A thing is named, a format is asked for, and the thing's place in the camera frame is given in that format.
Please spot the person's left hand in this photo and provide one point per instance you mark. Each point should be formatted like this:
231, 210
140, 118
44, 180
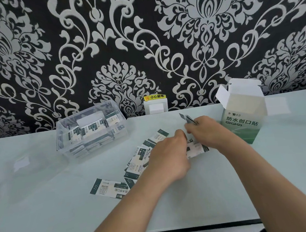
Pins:
167, 158

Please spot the person's right hand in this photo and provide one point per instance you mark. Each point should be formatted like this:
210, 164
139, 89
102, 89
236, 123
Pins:
213, 133

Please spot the small white green packet bundle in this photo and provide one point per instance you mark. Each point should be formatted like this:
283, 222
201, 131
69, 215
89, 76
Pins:
189, 119

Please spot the green white cardboard carton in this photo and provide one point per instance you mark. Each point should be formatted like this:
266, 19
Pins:
243, 112

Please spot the pile of white green packets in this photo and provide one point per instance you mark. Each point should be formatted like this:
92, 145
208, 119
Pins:
108, 189

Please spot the clear plastic box lid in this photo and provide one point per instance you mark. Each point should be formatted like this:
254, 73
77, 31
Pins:
21, 163

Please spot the person's right forearm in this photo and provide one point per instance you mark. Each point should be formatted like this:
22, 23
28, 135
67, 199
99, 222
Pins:
281, 183

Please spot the person's left forearm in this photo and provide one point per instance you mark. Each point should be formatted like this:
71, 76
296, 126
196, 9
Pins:
124, 216

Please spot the white wall socket yellow label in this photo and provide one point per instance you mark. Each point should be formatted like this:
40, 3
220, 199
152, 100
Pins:
156, 106

